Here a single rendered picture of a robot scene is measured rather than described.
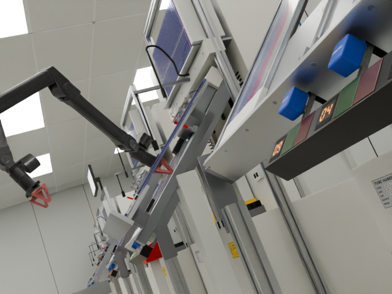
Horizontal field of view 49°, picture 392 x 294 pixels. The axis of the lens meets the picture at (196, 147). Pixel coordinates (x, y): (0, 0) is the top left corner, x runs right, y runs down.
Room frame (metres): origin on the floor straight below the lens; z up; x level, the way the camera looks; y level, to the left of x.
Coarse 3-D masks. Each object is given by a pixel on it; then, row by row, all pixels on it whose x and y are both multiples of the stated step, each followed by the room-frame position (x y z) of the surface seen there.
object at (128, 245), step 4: (152, 232) 1.59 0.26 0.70; (136, 236) 1.79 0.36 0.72; (152, 236) 1.66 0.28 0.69; (132, 240) 1.92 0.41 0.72; (148, 240) 1.76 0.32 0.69; (152, 240) 1.73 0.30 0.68; (128, 244) 2.06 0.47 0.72; (148, 244) 1.85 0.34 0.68; (128, 248) 2.18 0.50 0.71; (132, 248) 2.12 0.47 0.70; (136, 248) 2.07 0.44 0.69
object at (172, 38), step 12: (168, 12) 1.83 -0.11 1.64; (168, 24) 1.88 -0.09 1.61; (180, 24) 1.76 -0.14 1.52; (168, 36) 1.93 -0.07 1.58; (180, 36) 1.81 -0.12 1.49; (156, 48) 2.13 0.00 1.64; (168, 48) 1.99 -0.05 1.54; (180, 48) 1.86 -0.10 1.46; (156, 60) 2.19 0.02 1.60; (168, 60) 2.04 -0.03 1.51; (180, 60) 1.91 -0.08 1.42; (168, 72) 2.10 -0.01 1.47
